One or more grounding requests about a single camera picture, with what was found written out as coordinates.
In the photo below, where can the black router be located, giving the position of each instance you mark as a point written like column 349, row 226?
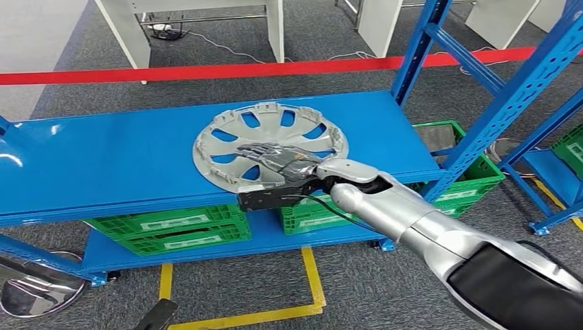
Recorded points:
column 166, row 35

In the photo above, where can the blue metal shelf rack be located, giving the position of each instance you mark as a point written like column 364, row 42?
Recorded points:
column 114, row 150
column 555, row 182

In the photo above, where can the silver plastic wheel cover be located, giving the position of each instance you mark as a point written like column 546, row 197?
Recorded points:
column 268, row 132

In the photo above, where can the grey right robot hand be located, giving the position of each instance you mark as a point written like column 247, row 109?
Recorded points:
column 287, row 159

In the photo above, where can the chrome stanchion base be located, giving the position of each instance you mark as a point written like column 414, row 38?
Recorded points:
column 496, row 152

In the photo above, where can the white power strip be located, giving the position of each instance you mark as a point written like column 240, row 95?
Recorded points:
column 159, row 27

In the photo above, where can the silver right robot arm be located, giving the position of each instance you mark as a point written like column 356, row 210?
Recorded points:
column 410, row 214

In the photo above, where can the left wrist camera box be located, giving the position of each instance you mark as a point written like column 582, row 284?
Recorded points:
column 155, row 316

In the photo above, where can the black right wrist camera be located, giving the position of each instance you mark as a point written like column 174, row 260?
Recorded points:
column 264, row 198

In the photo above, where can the white desk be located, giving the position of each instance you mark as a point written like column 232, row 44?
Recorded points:
column 378, row 27
column 551, row 11
column 123, row 36
column 501, row 23

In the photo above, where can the red barrier belt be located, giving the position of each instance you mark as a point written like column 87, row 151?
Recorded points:
column 182, row 73

